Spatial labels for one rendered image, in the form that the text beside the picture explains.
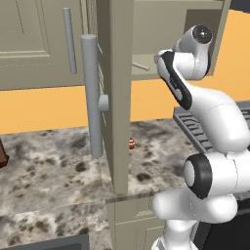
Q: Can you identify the beige open cabinet door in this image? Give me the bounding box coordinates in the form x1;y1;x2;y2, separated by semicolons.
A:
96;0;135;195
208;0;232;78

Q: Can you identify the beige base cabinet door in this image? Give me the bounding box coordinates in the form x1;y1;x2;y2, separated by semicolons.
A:
113;194;170;250

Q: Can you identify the beige closed cabinet door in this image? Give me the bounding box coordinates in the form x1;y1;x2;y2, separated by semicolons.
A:
0;0;90;92

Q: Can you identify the brown wooden block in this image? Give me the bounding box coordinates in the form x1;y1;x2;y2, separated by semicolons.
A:
0;136;10;169

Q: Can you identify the dark grey dishwasher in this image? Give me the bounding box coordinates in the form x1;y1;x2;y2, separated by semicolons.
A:
18;231;91;250

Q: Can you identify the black oven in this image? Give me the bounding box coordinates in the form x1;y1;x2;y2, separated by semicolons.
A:
191;191;250;250

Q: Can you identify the grey bar door handle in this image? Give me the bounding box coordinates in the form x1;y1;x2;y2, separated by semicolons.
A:
62;7;79;75
80;33;110;159

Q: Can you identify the beige wall cabinet body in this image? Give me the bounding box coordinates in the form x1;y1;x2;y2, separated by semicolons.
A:
131;0;226;81

